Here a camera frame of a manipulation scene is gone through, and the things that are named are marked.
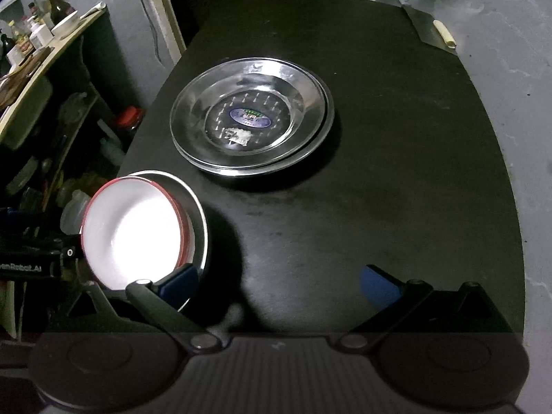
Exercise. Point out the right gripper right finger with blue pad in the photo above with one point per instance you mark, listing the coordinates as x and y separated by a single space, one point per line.
415 305

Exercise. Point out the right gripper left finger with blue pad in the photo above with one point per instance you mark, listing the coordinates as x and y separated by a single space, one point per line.
161 302

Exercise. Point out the white enamel bowl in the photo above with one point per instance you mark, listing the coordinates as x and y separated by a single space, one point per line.
131 230
189 242

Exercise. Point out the translucent plastic jug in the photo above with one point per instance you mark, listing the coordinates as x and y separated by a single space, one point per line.
73 212

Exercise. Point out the red lid jar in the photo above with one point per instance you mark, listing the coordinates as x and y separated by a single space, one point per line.
130 119

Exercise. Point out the wooden counter shelf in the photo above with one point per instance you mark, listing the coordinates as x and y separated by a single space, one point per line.
26 91

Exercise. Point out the white plastic bottle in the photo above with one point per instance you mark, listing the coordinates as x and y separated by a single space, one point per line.
41 35

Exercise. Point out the white bowl on counter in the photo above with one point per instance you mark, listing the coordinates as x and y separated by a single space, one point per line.
67 26

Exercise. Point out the dark glass bottle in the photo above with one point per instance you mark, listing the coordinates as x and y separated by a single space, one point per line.
59 9

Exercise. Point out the cleaver with cream handle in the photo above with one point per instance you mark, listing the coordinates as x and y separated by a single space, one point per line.
430 30

